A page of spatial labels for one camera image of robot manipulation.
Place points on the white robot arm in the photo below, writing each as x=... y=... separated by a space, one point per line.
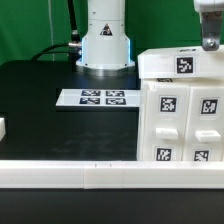
x=106 y=48

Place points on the white cabinet top block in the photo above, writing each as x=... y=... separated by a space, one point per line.
x=181 y=62

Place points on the white cabinet body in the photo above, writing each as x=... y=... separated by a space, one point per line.
x=205 y=82

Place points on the white front fence rail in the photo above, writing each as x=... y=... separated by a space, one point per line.
x=111 y=174

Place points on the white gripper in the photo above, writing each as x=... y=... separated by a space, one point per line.
x=211 y=22

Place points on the white left fence stub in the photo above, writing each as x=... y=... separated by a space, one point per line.
x=2 y=128

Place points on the white marker base plate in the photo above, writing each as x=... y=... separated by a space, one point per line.
x=99 y=98

